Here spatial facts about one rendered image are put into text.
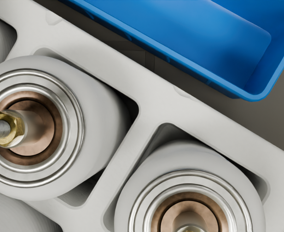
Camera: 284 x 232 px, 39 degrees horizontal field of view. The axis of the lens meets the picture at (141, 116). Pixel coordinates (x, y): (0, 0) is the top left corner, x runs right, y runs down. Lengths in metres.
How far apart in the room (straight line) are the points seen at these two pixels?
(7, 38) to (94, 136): 0.16
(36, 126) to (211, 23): 0.32
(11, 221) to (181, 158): 0.14
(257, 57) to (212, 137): 0.21
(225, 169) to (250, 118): 0.26
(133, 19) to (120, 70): 0.20
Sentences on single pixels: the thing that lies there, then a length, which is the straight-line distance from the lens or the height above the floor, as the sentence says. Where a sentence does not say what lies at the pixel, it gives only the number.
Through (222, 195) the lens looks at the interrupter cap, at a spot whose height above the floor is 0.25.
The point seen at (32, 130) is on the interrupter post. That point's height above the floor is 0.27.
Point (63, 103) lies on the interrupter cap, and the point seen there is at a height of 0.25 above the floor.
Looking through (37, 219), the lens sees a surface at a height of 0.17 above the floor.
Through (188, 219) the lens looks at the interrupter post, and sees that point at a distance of 0.24.
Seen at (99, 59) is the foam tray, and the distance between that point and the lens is 0.33.
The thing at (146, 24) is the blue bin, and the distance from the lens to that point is 0.51.
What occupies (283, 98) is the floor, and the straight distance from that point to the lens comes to 0.52.
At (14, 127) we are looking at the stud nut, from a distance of 0.23.
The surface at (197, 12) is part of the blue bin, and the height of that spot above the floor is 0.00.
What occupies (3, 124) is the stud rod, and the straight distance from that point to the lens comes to 0.22.
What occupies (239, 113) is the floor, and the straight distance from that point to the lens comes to 0.51.
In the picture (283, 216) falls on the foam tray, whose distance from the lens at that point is 0.34.
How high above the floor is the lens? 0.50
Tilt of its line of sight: 85 degrees down
